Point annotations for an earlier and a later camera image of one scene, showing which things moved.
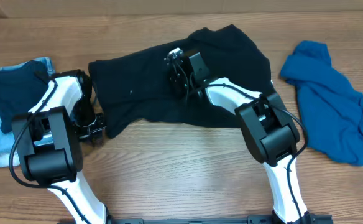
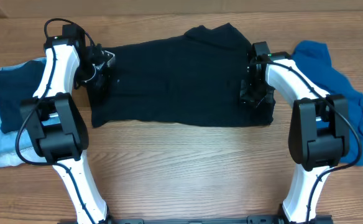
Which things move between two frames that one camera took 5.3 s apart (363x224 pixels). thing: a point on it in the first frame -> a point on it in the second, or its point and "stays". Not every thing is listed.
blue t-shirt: (337, 124) stays
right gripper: (176, 79) -> (253, 94)
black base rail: (305, 219) stays
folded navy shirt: (16, 89) stays
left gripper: (94, 126) -> (99, 82)
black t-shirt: (135, 89) stays
